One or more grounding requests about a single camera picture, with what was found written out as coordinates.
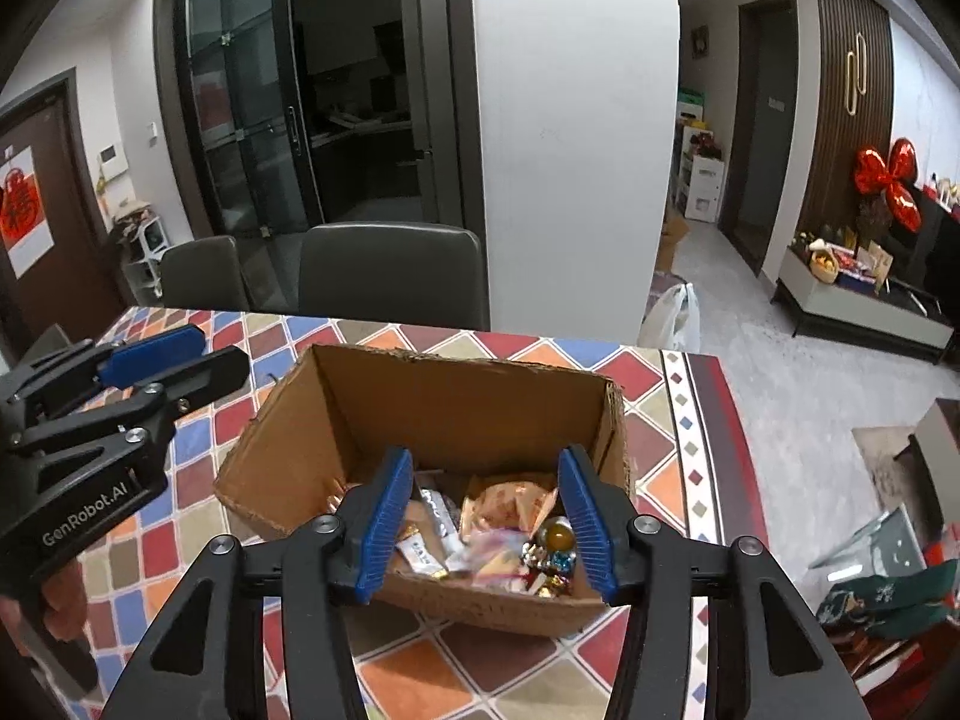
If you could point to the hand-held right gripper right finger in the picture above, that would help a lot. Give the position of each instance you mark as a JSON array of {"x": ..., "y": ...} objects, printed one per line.
[{"x": 585, "y": 525}]

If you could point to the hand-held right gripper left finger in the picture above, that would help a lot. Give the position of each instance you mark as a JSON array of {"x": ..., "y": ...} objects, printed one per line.
[{"x": 386, "y": 525}]

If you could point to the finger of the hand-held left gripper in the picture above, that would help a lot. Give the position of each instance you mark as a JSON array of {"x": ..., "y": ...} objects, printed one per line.
[
  {"x": 202, "y": 379},
  {"x": 150, "y": 356}
]

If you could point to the yellow candy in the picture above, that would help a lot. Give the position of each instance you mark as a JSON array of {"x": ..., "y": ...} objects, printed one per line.
[{"x": 559, "y": 537}]

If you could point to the blue foil candy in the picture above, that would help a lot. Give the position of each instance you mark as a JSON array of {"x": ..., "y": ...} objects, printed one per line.
[{"x": 561, "y": 562}]

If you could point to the small white snack packet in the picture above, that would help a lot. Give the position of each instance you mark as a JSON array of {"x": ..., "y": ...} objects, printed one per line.
[{"x": 420, "y": 556}]

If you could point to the long clear dark bar packet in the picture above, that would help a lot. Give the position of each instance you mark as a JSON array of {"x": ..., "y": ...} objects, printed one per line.
[{"x": 441, "y": 510}]

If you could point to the orange snack packet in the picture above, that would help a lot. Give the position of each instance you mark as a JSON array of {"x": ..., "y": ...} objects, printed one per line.
[{"x": 510, "y": 506}]

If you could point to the pink clear snack packet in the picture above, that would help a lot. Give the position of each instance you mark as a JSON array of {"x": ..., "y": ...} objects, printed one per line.
[{"x": 487, "y": 559}]

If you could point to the brown cardboard box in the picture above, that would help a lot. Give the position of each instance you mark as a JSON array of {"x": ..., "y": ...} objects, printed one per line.
[{"x": 450, "y": 405}]

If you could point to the person's left hand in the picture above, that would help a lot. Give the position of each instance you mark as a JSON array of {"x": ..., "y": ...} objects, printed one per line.
[{"x": 67, "y": 604}]

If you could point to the grey dining chair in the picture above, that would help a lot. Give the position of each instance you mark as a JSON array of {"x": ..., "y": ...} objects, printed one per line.
[
  {"x": 202, "y": 274},
  {"x": 394, "y": 274}
]

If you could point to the white shelf rack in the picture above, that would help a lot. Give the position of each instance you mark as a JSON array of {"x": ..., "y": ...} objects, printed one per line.
[{"x": 142, "y": 251}]

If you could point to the brown door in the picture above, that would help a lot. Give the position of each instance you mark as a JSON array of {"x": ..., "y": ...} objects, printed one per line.
[{"x": 67, "y": 255}]

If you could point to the red paper door decoration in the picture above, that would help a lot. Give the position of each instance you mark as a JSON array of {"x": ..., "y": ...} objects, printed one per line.
[{"x": 22, "y": 210}]

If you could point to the white plastic bag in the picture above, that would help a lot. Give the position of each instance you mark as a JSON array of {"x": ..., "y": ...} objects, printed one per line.
[{"x": 671, "y": 319}]

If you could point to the green bag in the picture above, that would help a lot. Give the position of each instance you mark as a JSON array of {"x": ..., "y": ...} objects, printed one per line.
[{"x": 885, "y": 592}]

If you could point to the dark glass sliding door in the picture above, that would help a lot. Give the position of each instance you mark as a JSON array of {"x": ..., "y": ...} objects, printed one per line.
[{"x": 315, "y": 90}]

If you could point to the brown side table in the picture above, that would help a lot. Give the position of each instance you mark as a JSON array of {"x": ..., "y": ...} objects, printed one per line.
[{"x": 922, "y": 457}]

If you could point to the red bag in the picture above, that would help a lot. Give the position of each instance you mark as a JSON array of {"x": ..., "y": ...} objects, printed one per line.
[{"x": 900, "y": 667}]

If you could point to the low grey bench cabinet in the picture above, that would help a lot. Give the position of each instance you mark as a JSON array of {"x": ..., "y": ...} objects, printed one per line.
[{"x": 862, "y": 307}]

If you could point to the gift basket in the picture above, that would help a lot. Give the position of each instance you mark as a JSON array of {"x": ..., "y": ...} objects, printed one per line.
[{"x": 821, "y": 261}]

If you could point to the stack of white boxes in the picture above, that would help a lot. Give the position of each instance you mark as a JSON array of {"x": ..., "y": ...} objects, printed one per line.
[{"x": 701, "y": 180}]

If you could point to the dark hallway door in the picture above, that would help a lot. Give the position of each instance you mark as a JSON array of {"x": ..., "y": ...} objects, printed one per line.
[{"x": 761, "y": 135}]

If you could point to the black cabinet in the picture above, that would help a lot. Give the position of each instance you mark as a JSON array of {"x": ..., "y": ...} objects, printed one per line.
[{"x": 930, "y": 247}]

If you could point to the red bow balloon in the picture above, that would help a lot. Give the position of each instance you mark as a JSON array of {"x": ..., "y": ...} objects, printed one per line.
[{"x": 889, "y": 180}]

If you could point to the white wall intercom panel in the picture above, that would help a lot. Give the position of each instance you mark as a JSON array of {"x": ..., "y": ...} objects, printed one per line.
[{"x": 113, "y": 161}]

